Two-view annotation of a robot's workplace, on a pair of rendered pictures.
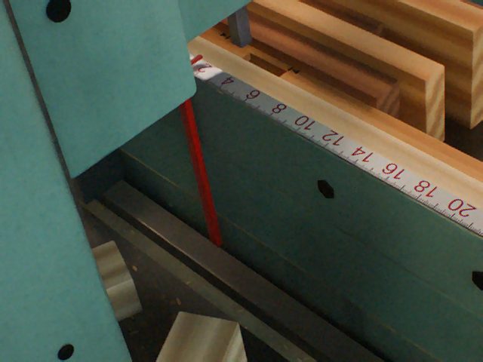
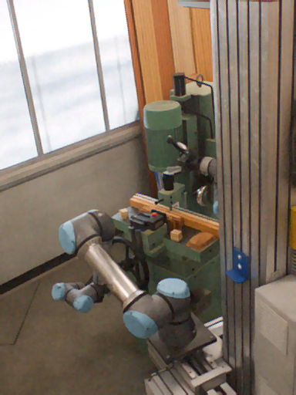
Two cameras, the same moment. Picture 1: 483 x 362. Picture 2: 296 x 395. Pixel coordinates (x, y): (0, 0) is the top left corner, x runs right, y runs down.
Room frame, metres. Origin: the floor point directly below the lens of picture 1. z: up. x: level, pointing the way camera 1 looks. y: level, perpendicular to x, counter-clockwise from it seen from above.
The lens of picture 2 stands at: (2.71, -0.45, 2.16)
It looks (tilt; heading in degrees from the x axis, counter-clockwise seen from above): 26 degrees down; 172
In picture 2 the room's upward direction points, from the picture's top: 6 degrees counter-clockwise
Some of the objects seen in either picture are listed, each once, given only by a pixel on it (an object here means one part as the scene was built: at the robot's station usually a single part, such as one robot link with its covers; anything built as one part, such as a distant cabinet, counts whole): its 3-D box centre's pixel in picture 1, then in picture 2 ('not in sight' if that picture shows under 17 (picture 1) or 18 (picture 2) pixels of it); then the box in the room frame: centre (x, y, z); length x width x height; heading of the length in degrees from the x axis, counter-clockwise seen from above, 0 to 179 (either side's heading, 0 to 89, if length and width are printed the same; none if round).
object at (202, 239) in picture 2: not in sight; (200, 238); (0.75, 0.06, 0.92); 0.14 x 0.09 x 0.04; 126
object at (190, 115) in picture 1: (207, 156); not in sight; (0.46, 0.02, 0.89); 0.02 x 0.01 x 0.14; 126
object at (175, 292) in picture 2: not in sight; (173, 298); (1.23, -0.18, 0.98); 0.13 x 0.12 x 0.14; 123
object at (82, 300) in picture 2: not in sight; (82, 298); (0.91, -0.53, 0.82); 0.11 x 0.11 x 0.08; 33
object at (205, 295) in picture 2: not in sight; (197, 301); (0.78, 0.02, 0.58); 0.12 x 0.08 x 0.08; 126
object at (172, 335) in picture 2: not in sight; (176, 322); (1.23, -0.18, 0.87); 0.15 x 0.15 x 0.10
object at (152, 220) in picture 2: not in sight; (146, 221); (0.61, -0.17, 0.99); 0.13 x 0.11 x 0.06; 36
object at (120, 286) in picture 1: (101, 286); not in sight; (0.44, 0.10, 0.82); 0.04 x 0.04 x 0.03; 16
